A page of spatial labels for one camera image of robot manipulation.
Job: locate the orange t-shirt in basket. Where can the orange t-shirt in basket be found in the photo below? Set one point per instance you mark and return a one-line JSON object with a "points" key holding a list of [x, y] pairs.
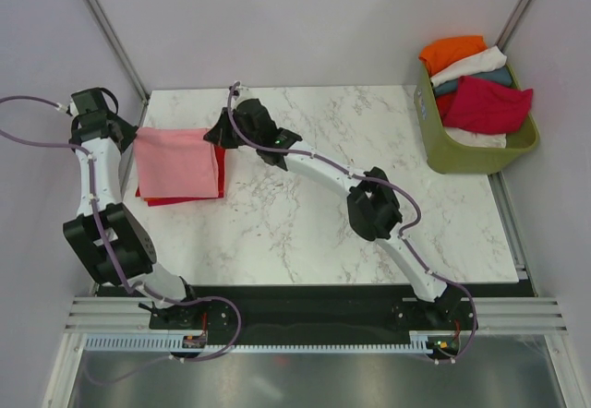
{"points": [[443, 52]]}

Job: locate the left aluminium frame post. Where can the left aluminium frame post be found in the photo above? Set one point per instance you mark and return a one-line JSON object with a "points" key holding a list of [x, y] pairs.
{"points": [[108, 32]]}

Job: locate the crimson t-shirt in basket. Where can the crimson t-shirt in basket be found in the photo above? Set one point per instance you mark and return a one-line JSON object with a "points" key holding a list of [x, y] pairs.
{"points": [[486, 107]]}

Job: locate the white slotted cable duct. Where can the white slotted cable duct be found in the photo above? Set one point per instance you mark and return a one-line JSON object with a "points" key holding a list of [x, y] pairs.
{"points": [[185, 344]]}

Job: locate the pink t-shirt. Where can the pink t-shirt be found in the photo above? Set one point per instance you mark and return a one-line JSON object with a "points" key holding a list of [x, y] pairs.
{"points": [[175, 163]]}

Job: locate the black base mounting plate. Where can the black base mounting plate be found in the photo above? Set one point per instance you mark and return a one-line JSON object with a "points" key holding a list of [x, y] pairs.
{"points": [[335, 314]]}

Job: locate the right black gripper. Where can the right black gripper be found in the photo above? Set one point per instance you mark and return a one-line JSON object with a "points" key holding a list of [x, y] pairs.
{"points": [[219, 135]]}

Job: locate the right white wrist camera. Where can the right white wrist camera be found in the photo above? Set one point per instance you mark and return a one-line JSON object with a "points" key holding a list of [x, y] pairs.
{"points": [[240, 92]]}

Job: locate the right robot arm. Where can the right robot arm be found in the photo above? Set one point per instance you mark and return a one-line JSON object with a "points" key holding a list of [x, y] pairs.
{"points": [[373, 208]]}

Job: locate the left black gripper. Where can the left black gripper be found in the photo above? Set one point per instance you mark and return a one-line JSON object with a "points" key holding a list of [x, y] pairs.
{"points": [[129, 132]]}

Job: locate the red t-shirt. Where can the red t-shirt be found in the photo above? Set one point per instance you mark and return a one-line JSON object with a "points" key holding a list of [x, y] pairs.
{"points": [[219, 155], [444, 103]]}

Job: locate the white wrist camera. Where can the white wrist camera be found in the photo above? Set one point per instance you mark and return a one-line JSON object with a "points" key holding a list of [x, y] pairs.
{"points": [[65, 109], [240, 92]]}

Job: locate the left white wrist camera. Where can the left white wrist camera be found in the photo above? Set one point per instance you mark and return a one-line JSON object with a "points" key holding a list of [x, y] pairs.
{"points": [[65, 109]]}

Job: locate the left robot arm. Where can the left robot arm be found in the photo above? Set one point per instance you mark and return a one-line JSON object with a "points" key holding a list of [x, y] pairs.
{"points": [[109, 241]]}

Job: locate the olive green plastic basket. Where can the olive green plastic basket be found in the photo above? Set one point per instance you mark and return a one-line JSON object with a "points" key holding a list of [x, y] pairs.
{"points": [[445, 155]]}

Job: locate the right aluminium frame post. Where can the right aluminium frame post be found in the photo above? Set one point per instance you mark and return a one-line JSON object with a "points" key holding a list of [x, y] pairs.
{"points": [[512, 23]]}

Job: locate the red t-shirt in basket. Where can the red t-shirt in basket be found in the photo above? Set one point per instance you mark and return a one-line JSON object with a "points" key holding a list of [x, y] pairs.
{"points": [[444, 103]]}

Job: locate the white cloth basket bottom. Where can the white cloth basket bottom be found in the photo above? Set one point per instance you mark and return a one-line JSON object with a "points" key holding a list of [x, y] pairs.
{"points": [[476, 140]]}

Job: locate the aluminium frame post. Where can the aluminium frame post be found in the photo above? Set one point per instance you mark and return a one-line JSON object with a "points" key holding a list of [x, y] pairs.
{"points": [[512, 23], [108, 32]]}

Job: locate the white t-shirt in basket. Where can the white t-shirt in basket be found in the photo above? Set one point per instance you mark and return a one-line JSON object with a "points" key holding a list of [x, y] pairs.
{"points": [[489, 60]]}

